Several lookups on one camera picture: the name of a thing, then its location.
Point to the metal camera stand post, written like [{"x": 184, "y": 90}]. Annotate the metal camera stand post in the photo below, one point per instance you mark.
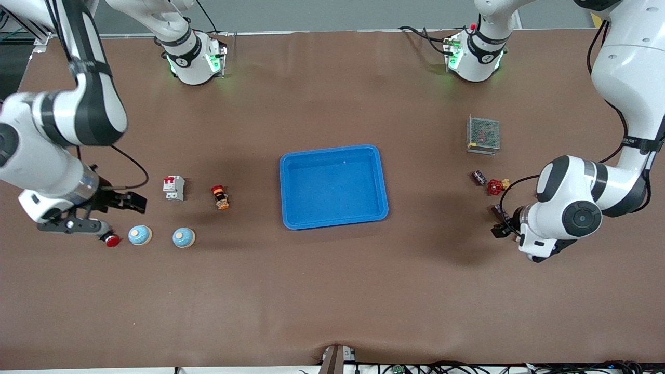
[{"x": 336, "y": 361}]

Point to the white circuit breaker red switch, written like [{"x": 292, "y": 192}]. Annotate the white circuit breaker red switch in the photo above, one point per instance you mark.
[{"x": 174, "y": 188}]

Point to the brass valve red handwheel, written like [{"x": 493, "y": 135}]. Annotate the brass valve red handwheel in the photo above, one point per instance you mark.
[{"x": 497, "y": 186}]

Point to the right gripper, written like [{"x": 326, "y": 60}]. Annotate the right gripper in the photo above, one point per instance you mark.
[{"x": 107, "y": 199}]

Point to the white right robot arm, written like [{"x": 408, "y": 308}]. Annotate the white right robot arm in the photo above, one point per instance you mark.
[{"x": 52, "y": 114}]

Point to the brown table cover mat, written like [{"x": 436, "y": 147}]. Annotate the brown table cover mat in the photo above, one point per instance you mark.
[{"x": 332, "y": 291}]

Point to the orange red push button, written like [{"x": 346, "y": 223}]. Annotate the orange red push button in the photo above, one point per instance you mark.
[{"x": 220, "y": 197}]

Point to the red mushroom emergency button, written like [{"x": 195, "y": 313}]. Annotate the red mushroom emergency button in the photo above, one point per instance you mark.
[{"x": 112, "y": 240}]

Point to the black cylindrical capacitor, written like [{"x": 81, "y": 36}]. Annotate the black cylindrical capacitor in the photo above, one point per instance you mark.
[
  {"x": 479, "y": 177},
  {"x": 499, "y": 212}
]

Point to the aluminium frame corner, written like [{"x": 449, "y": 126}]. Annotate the aluminium frame corner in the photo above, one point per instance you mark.
[{"x": 42, "y": 42}]

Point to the light blue call bell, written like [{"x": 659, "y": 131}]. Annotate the light blue call bell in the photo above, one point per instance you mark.
[
  {"x": 140, "y": 235},
  {"x": 183, "y": 237}
]

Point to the metal mesh power supply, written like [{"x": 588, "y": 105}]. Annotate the metal mesh power supply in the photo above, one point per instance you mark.
[{"x": 483, "y": 135}]

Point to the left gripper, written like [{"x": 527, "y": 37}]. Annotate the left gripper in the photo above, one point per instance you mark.
[{"x": 510, "y": 222}]

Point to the blue plastic tray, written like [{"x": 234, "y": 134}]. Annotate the blue plastic tray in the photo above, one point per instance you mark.
[{"x": 332, "y": 187}]

